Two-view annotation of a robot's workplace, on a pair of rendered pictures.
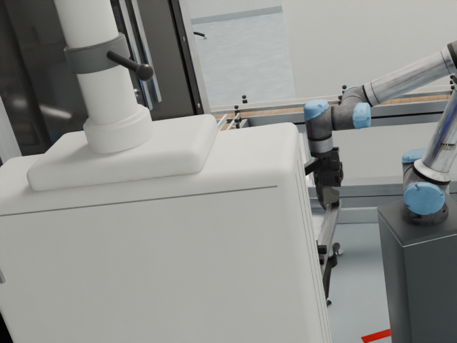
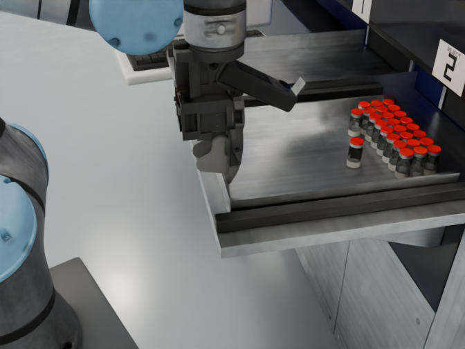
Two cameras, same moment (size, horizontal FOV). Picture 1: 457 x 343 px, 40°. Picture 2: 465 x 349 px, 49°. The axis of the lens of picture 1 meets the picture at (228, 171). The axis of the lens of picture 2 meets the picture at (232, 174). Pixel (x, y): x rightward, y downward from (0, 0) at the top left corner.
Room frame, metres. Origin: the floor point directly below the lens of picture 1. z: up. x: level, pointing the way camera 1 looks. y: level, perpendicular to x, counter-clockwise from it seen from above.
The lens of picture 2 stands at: (2.27, -0.61, 1.34)
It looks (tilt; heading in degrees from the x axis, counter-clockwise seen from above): 35 degrees down; 147
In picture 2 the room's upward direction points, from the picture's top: straight up
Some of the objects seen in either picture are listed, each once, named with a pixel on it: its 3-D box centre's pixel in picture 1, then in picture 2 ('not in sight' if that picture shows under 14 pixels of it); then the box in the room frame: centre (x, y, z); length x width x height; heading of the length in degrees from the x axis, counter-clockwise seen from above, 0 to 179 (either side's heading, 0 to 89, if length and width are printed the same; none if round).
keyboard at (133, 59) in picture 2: not in sight; (201, 48); (1.09, 0.06, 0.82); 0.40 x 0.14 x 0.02; 76
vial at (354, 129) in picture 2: not in sight; (356, 122); (1.73, 0.00, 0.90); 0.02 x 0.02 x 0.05
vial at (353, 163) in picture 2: not in sight; (355, 154); (1.80, -0.07, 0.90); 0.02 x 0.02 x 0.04
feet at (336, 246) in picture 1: (330, 266); not in sight; (2.66, -0.40, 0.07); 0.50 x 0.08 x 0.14; 158
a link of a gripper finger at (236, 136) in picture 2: not in sight; (232, 135); (1.78, -0.29, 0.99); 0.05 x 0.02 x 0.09; 158
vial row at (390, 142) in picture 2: not in sight; (381, 138); (1.79, 0.00, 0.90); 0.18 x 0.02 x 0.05; 158
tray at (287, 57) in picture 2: not in sight; (315, 61); (1.48, 0.13, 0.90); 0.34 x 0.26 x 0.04; 68
